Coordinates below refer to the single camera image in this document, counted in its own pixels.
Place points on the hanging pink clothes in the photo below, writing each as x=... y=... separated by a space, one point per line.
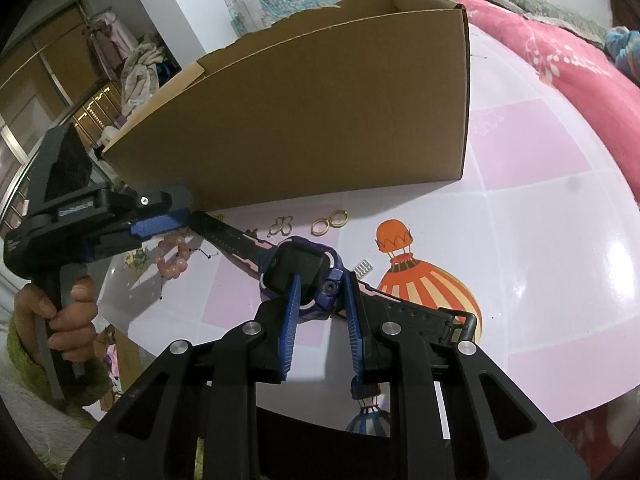
x=107 y=35

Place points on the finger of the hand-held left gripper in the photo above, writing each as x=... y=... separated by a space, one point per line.
x=165 y=219
x=150 y=234

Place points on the grey blanket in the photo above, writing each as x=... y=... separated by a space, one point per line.
x=540 y=7

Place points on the blue knitted cloth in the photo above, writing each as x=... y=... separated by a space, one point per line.
x=625 y=50

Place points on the person's left hand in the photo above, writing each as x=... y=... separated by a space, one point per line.
x=75 y=320

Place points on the pile of clothes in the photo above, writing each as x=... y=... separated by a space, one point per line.
x=142 y=67

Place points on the wooden wardrobe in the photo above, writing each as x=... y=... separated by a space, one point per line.
x=40 y=75

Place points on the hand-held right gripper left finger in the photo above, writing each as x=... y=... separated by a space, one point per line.
x=292 y=327

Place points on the small silver hair clip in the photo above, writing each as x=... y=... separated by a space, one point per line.
x=362 y=266

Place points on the blue smartwatch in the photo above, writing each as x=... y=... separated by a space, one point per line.
x=300 y=262

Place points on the brown cardboard box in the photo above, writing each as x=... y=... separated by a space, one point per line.
x=300 y=110

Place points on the pink floral blanket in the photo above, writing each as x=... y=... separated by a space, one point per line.
x=575 y=85

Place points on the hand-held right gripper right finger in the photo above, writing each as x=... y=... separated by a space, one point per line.
x=352 y=332

